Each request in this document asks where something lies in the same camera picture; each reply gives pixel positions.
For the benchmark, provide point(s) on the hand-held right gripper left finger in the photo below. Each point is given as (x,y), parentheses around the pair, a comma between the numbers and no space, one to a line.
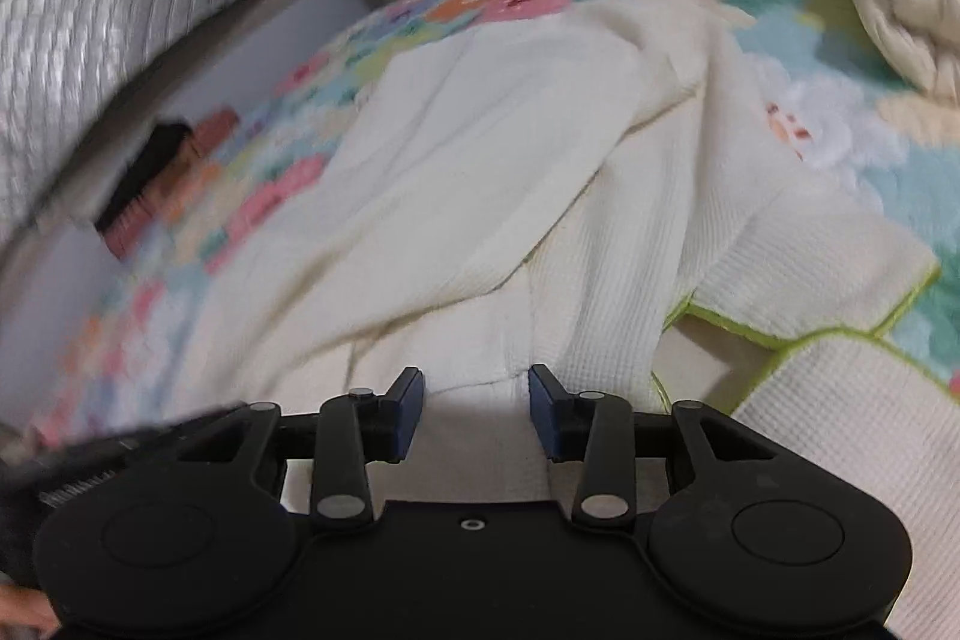
(409,411)

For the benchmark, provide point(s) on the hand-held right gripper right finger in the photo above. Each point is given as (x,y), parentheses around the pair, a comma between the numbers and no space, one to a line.
(541,411)

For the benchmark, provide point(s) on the cream waffle garment green trim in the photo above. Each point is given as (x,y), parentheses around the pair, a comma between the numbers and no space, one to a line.
(487,160)

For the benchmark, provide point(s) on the black cloth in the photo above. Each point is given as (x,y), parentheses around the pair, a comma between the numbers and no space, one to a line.
(150,160)

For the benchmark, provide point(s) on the salmon suitcase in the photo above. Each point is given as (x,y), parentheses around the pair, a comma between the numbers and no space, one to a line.
(202,153)

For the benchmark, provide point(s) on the floral quilt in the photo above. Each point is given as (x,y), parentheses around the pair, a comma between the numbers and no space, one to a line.
(862,145)

